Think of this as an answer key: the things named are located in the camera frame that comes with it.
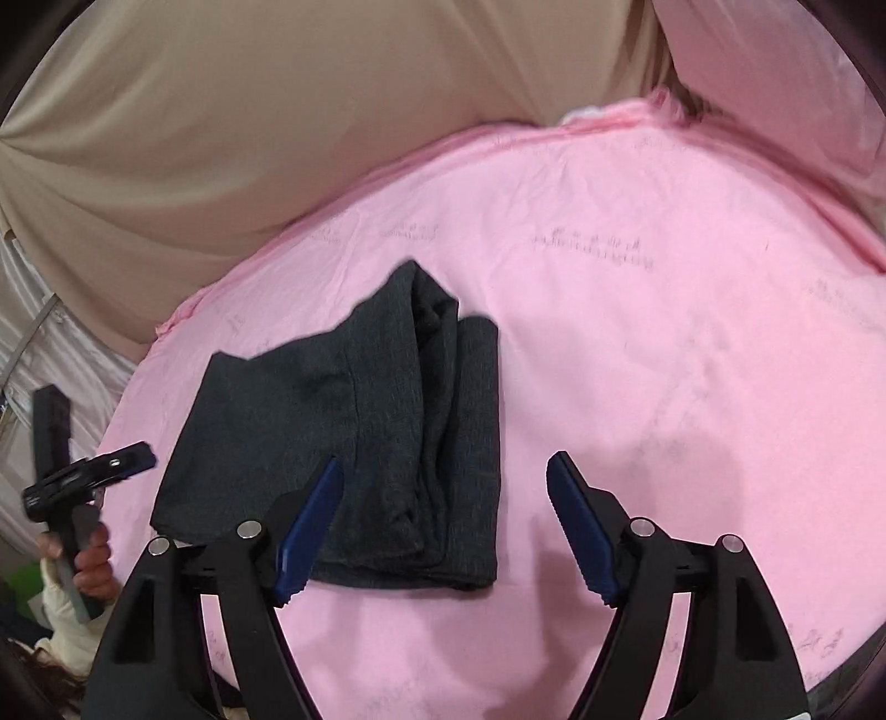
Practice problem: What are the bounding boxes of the dark grey pants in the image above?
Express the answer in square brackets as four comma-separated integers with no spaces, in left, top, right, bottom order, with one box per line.
[150,261,502,591]

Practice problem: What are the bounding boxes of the cream left sleeve forearm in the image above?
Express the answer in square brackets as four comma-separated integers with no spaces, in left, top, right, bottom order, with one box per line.
[34,559,114,680]

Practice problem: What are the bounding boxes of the left hand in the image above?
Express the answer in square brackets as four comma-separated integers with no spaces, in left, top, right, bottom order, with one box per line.
[38,522,120,603]

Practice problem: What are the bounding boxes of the silver satin curtain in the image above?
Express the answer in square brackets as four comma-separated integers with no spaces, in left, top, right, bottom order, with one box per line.
[2,235,133,555]

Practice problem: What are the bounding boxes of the pink bed sheet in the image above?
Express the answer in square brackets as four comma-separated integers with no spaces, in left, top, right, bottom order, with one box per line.
[102,93,884,718]

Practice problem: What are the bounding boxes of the beige curtain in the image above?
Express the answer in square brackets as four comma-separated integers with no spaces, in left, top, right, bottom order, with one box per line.
[2,2,671,358]

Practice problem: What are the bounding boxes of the pink pillow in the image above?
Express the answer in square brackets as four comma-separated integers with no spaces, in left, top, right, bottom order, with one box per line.
[655,2,884,199]

